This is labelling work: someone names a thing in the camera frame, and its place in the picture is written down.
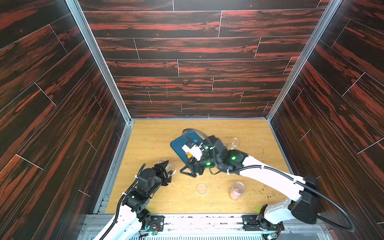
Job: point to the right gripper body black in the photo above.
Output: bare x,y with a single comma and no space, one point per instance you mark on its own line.
197,163

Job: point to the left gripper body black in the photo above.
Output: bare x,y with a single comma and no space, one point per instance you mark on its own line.
159,177

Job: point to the clear jar with yellow cookies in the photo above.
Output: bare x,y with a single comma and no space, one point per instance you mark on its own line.
173,168

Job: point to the clear jar with star cookies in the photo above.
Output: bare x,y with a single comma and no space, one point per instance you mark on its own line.
234,143

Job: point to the clear jar with pink cookies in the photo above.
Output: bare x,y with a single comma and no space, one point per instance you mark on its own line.
237,190

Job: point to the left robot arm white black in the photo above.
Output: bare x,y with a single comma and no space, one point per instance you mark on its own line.
132,215

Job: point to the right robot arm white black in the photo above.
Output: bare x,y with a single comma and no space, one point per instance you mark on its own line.
303,195

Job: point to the teal plastic tray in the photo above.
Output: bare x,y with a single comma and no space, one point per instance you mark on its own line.
177,144

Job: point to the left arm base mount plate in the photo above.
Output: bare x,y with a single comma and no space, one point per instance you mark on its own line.
153,224

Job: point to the aluminium front rail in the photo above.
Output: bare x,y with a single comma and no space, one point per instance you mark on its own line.
229,227

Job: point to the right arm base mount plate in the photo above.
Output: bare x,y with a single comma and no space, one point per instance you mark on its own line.
252,223

